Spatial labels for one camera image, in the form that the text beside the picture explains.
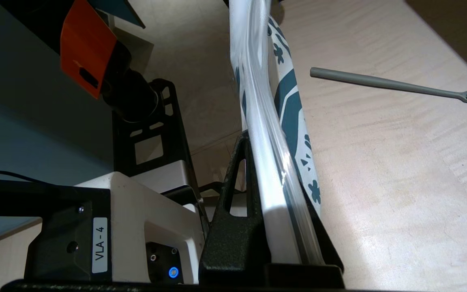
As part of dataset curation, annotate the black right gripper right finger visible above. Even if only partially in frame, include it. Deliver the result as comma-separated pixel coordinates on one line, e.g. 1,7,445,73
298,187,344,271

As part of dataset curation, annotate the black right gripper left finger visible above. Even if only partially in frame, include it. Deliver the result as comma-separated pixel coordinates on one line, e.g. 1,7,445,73
199,130,272,268

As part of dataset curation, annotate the white floral zip pouch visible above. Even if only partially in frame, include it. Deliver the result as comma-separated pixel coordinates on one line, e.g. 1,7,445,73
229,0,323,266

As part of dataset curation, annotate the grey toothbrush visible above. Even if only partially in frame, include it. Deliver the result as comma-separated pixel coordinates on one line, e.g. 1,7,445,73
310,67,467,107

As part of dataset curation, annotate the white robot housing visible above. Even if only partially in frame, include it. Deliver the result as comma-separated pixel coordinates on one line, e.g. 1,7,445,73
75,160,206,284

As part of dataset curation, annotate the black labelled robot panel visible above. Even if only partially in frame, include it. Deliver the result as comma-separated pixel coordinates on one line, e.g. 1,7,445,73
25,187,112,282

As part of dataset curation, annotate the orange robot cover panel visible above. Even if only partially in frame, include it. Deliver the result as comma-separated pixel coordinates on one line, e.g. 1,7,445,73
60,0,117,100

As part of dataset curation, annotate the black perforated bracket plate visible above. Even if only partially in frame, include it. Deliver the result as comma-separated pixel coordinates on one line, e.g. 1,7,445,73
112,79,201,191

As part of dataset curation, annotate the thin black cable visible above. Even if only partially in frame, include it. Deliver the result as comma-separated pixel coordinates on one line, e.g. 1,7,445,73
0,170,51,187

